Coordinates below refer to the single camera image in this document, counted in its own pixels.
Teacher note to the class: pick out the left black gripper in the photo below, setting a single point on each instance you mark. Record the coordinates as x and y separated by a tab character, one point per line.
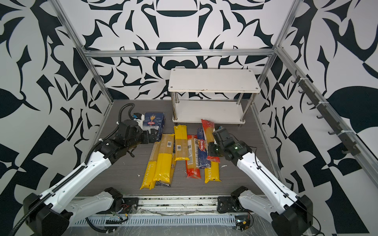
147	139

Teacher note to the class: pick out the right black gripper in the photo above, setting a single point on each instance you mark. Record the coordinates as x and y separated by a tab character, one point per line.
211	147

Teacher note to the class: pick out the red yellow spaghetti bag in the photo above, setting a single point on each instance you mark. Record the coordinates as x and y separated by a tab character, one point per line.
208	129

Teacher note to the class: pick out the blue Barilla spaghetti bag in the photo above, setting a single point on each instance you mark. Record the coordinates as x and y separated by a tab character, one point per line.
203	162

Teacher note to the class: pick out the blue Barilla pasta box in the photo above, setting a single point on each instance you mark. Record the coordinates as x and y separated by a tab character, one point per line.
153	124

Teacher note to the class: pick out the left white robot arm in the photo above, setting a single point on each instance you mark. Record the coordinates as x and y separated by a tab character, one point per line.
49	213

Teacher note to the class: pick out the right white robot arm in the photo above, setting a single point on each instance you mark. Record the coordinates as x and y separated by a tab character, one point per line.
288	213

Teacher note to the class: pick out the white two-tier shelf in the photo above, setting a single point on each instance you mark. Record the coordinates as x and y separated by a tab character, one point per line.
211	94

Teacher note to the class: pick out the yellow Pastatime bag right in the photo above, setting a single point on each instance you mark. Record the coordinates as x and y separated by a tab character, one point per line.
212	173

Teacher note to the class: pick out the yellow pastatime bag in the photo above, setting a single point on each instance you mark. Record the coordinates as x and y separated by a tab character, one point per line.
212	173
148	180

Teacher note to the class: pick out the red label spaghetti bag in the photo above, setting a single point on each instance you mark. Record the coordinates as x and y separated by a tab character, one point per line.
192	165

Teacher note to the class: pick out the yellow spaghetti bag short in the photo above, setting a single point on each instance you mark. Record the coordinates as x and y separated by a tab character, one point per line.
181	143

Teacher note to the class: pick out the yellow Pastatime bag leftmost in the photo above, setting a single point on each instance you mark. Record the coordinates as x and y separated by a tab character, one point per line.
148	180

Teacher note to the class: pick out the blue label spaghetti bag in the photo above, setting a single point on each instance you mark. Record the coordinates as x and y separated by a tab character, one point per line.
167	184

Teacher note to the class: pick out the small circuit board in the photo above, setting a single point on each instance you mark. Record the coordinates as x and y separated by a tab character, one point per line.
242	222

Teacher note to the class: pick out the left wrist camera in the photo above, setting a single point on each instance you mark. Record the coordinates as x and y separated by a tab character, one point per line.
139	118

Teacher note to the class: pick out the aluminium frame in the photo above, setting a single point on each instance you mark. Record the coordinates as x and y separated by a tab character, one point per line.
366	158

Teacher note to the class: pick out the white slotted cable duct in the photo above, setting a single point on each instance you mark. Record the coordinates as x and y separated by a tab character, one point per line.
167	220

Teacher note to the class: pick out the wall hook rack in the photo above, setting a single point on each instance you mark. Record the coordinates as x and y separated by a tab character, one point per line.
328	114

